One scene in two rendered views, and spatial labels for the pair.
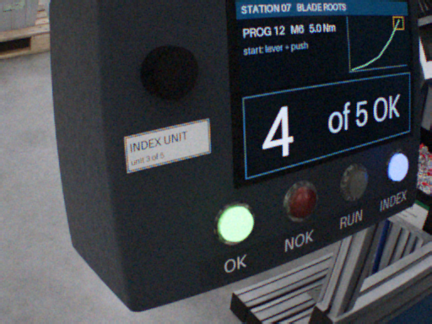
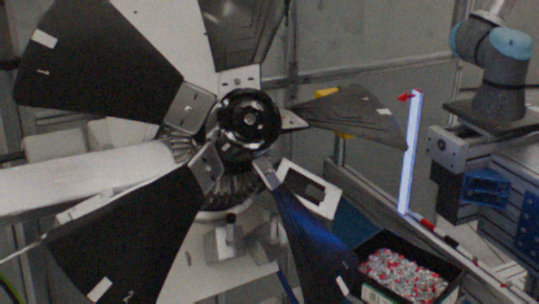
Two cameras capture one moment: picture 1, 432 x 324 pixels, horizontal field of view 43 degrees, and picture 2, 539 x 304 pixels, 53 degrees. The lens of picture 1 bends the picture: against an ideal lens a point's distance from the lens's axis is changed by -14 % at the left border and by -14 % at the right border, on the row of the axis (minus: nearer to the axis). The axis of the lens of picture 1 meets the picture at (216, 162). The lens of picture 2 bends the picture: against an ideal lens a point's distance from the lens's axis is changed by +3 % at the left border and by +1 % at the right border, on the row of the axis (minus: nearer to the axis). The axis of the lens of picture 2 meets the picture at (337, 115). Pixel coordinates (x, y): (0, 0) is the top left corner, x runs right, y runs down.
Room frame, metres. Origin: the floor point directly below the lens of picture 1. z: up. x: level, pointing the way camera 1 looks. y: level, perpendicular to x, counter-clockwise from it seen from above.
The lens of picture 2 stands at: (0.99, 0.55, 1.58)
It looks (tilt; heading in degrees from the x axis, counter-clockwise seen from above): 22 degrees down; 269
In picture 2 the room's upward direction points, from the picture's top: 4 degrees clockwise
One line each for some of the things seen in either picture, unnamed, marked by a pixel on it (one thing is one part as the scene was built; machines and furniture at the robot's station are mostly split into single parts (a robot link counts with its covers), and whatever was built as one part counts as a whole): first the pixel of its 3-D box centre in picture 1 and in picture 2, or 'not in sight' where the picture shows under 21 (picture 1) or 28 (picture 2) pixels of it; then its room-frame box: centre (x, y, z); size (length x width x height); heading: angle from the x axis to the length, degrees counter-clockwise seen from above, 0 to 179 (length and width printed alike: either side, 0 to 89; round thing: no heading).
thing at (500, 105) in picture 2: not in sight; (500, 94); (0.50, -0.89, 1.09); 0.15 x 0.15 x 0.10
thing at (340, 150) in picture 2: not in sight; (341, 145); (0.95, -0.83, 0.92); 0.03 x 0.03 x 0.12; 35
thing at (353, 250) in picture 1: (359, 244); not in sight; (0.48, -0.16, 0.96); 0.03 x 0.03 x 0.20; 35
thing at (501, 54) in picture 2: not in sight; (506, 55); (0.51, -0.90, 1.20); 0.13 x 0.12 x 0.14; 117
